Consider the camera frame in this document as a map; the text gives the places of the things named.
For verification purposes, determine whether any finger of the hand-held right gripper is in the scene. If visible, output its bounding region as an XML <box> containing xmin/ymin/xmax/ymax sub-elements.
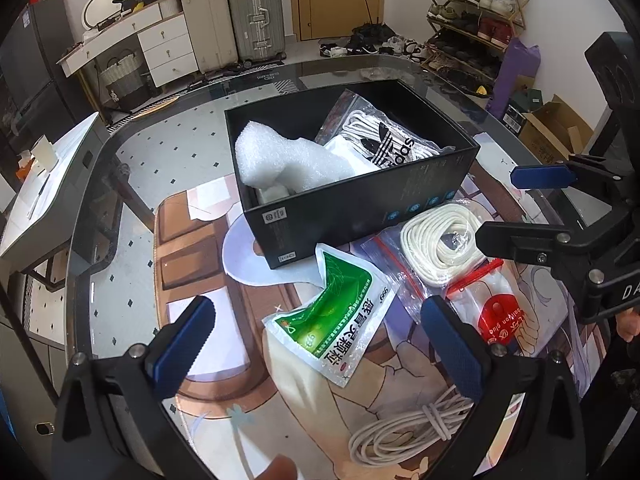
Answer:
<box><xmin>510</xmin><ymin>154</ymin><xmax>632</xmax><ymax>198</ymax></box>
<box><xmin>475</xmin><ymin>220</ymin><xmax>608</xmax><ymax>286</ymax></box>

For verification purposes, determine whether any dark grey refrigerator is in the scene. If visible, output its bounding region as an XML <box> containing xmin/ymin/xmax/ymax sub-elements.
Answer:
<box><xmin>0</xmin><ymin>2</ymin><xmax>76</xmax><ymax>126</ymax></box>

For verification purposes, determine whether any black umbrella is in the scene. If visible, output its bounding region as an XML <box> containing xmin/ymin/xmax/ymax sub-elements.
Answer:
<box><xmin>350</xmin><ymin>0</ymin><xmax>388</xmax><ymax>41</ymax></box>

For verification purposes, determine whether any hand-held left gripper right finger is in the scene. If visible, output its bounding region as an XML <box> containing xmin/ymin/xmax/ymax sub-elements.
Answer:
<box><xmin>420</xmin><ymin>295</ymin><xmax>586</xmax><ymax>480</ymax></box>

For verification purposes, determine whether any coiled white cable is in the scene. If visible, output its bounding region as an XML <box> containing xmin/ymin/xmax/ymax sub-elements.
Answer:
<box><xmin>347</xmin><ymin>385</ymin><xmax>481</xmax><ymax>466</ymax></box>

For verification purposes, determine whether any purple rolled mat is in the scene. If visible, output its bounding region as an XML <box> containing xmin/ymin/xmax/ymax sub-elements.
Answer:
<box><xmin>487</xmin><ymin>37</ymin><xmax>542</xmax><ymax>118</ymax></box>

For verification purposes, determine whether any silver suitcase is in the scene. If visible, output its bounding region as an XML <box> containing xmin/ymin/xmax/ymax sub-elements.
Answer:
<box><xmin>226</xmin><ymin>0</ymin><xmax>287</xmax><ymax>63</ymax></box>

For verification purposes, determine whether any white foam wrap piece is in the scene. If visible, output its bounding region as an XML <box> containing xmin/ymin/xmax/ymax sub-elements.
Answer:
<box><xmin>235</xmin><ymin>121</ymin><xmax>381</xmax><ymax>198</ymax></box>

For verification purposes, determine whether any scattered pile of shoes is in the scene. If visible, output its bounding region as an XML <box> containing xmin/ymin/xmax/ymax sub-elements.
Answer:
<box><xmin>317</xmin><ymin>30</ymin><xmax>436</xmax><ymax>63</ymax></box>

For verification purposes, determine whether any person's right hand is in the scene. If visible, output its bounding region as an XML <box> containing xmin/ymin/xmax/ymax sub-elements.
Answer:
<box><xmin>616</xmin><ymin>309</ymin><xmax>640</xmax><ymax>345</ymax></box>

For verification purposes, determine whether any bagged white rope coil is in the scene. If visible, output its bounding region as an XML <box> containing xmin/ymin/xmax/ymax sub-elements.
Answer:
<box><xmin>360</xmin><ymin>199</ymin><xmax>501</xmax><ymax>311</ymax></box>

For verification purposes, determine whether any clear bag with red glue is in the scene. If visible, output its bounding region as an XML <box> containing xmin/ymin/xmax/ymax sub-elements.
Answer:
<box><xmin>445</xmin><ymin>259</ymin><xmax>556</xmax><ymax>358</ymax></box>

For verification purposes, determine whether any white diamond-dotted rug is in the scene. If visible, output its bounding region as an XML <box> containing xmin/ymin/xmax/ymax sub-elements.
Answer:
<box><xmin>20</xmin><ymin>60</ymin><xmax>301</xmax><ymax>361</ymax></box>

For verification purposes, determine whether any black cardboard box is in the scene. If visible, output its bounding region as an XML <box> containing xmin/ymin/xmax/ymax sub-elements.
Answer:
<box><xmin>224</xmin><ymin>77</ymin><xmax>482</xmax><ymax>271</ymax></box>

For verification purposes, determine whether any white dresser with drawers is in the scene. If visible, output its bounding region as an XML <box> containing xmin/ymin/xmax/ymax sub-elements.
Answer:
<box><xmin>56</xmin><ymin>0</ymin><xmax>193</xmax><ymax>88</ymax></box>

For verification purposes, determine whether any wicker laundry basket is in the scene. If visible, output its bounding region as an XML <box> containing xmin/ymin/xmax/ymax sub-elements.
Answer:
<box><xmin>97</xmin><ymin>50</ymin><xmax>146</xmax><ymax>111</ymax></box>

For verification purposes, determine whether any wooden shoe rack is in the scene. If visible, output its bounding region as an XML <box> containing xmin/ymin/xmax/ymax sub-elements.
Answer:
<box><xmin>422</xmin><ymin>0</ymin><xmax>531</xmax><ymax>86</ymax></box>

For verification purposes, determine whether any beige suitcase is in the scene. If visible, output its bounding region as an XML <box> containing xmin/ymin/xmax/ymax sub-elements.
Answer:
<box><xmin>179</xmin><ymin>0</ymin><xmax>240</xmax><ymax>73</ymax></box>

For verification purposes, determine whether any cartoon printed table mat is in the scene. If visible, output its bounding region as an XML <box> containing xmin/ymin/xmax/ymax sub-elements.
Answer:
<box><xmin>152</xmin><ymin>132</ymin><xmax>611</xmax><ymax>480</ymax></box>

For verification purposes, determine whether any white coffee table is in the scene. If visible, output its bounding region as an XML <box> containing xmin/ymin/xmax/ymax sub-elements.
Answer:
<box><xmin>0</xmin><ymin>111</ymin><xmax>108</xmax><ymax>261</ymax></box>

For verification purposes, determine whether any green medicine packet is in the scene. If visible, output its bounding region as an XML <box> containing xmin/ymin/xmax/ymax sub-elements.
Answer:
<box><xmin>262</xmin><ymin>242</ymin><xmax>391</xmax><ymax>388</ymax></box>

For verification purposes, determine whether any dark green carton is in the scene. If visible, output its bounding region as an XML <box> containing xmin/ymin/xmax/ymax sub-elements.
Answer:
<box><xmin>502</xmin><ymin>87</ymin><xmax>548</xmax><ymax>131</ymax></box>

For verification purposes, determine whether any open brown cardboard box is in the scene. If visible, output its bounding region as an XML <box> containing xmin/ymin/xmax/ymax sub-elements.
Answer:
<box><xmin>517</xmin><ymin>94</ymin><xmax>596</xmax><ymax>161</ymax></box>

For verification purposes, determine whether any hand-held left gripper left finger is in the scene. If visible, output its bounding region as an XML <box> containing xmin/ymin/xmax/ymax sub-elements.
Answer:
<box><xmin>50</xmin><ymin>295</ymin><xmax>217</xmax><ymax>480</ymax></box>

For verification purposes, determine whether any bag of white shoelaces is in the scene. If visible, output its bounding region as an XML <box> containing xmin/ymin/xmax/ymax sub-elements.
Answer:
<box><xmin>315</xmin><ymin>89</ymin><xmax>456</xmax><ymax>168</ymax></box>

